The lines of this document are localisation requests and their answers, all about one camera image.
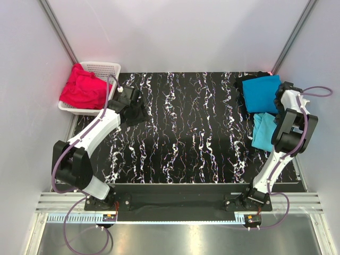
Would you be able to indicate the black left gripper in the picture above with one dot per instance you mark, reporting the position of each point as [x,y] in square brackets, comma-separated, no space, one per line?
[142,117]

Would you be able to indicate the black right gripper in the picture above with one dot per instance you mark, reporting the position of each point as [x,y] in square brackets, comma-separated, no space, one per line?
[278,118]

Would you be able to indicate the light cyan t shirt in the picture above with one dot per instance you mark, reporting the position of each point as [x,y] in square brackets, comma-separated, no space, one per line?
[263,130]

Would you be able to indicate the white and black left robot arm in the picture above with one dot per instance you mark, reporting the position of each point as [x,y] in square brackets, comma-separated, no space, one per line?
[71,160]

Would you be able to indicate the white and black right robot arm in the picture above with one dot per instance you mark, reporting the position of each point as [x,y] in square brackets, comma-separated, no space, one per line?
[295,127]

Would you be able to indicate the folded blue t shirt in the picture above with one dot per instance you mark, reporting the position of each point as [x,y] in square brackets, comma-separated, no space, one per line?
[261,93]

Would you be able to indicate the white plastic basket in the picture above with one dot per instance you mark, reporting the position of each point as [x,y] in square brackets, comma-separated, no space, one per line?
[105,71]

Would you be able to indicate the red t shirt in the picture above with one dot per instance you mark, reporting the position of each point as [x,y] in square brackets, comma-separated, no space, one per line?
[84,90]

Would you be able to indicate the folded black t shirt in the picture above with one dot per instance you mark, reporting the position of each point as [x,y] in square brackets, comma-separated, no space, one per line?
[240,87]

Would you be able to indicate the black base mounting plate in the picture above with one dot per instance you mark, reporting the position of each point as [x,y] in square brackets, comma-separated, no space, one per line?
[179,202]

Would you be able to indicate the right small circuit board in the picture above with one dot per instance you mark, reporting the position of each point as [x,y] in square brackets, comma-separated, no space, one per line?
[254,218]

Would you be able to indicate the small circuit board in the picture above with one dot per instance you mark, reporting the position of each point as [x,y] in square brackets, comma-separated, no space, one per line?
[254,218]
[110,217]

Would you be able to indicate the left small circuit board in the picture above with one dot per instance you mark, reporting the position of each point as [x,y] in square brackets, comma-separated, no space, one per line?
[110,217]

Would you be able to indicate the right aluminium corner post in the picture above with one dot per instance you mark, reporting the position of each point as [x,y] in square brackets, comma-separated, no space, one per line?
[308,9]

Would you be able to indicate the aluminium corner post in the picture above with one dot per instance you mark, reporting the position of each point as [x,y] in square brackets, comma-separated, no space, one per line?
[53,20]
[308,9]

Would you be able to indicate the left aluminium corner post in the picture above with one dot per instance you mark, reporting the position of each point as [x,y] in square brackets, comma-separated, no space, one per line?
[53,20]

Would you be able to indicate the aluminium front frame rail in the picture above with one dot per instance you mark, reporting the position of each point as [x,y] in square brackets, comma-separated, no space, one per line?
[300,203]

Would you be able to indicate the white slotted cable duct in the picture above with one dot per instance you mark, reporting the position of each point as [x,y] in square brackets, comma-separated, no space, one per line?
[75,218]

